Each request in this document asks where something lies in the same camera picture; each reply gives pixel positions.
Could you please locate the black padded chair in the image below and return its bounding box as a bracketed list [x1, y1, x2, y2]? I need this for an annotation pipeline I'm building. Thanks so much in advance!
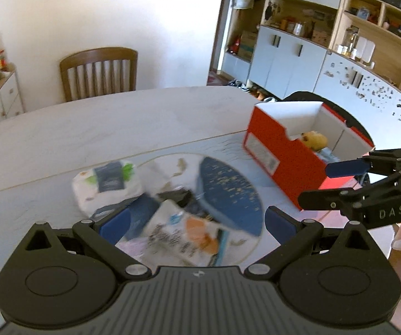
[282, 91, 374, 148]

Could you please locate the pink patterned snack bag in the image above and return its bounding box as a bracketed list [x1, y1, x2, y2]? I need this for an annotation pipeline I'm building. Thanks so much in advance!
[115, 237, 158, 263]

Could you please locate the white tissue pack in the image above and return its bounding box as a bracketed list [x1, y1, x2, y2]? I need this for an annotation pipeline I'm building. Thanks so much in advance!
[72, 160, 144, 218]

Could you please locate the brown wooden chair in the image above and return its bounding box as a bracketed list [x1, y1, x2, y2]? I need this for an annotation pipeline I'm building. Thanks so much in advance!
[59, 47, 138, 102]

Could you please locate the red cardboard box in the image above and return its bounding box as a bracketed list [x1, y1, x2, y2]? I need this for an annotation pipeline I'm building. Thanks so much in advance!
[244, 101, 374, 207]

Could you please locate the round blue white placemat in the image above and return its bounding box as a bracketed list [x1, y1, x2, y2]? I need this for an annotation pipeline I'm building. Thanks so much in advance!
[136, 154, 264, 269]

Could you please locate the white wall cabinet unit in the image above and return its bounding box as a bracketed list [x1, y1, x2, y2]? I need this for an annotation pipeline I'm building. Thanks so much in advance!
[217, 0, 401, 148]

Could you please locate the white orange snack bag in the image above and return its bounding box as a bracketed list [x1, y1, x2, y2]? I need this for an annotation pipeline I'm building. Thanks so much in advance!
[142, 200, 229, 267]

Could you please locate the dark seaweed packet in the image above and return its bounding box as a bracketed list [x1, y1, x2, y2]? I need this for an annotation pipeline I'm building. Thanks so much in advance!
[157, 189, 208, 218]

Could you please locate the white sideboard cabinet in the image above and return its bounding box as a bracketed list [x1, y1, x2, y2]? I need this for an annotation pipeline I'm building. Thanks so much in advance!
[0, 64, 25, 122]

